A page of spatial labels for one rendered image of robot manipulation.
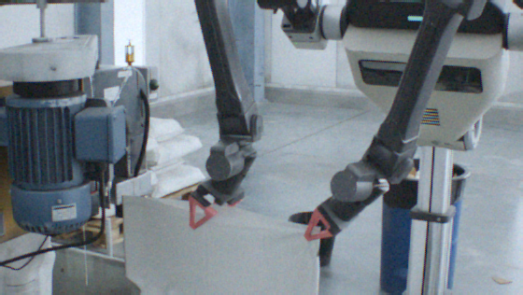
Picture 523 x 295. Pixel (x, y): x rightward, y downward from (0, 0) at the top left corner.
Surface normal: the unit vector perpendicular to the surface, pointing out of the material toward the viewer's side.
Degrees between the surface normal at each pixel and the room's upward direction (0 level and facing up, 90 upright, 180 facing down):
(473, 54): 40
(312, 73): 90
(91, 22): 90
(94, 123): 90
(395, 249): 92
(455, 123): 130
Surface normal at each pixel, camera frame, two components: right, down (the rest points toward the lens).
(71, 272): -0.45, 0.18
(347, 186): -0.61, -0.04
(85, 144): -0.05, 0.21
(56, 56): 0.51, 0.21
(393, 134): -0.76, 0.31
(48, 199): 0.18, 0.25
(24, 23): 0.89, 0.11
